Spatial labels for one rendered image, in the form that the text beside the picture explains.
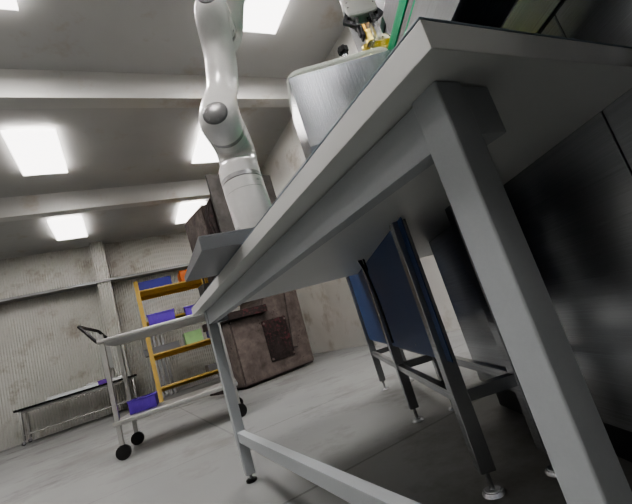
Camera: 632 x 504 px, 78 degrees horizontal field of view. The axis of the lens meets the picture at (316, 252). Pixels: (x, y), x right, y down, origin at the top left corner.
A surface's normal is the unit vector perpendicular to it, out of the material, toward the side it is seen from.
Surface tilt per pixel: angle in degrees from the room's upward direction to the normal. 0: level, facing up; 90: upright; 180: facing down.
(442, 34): 90
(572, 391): 90
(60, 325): 90
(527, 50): 90
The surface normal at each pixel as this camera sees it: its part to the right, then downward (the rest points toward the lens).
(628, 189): -0.95, 0.29
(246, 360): 0.58, -0.32
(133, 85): 0.41, -0.29
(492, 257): -0.87, 0.18
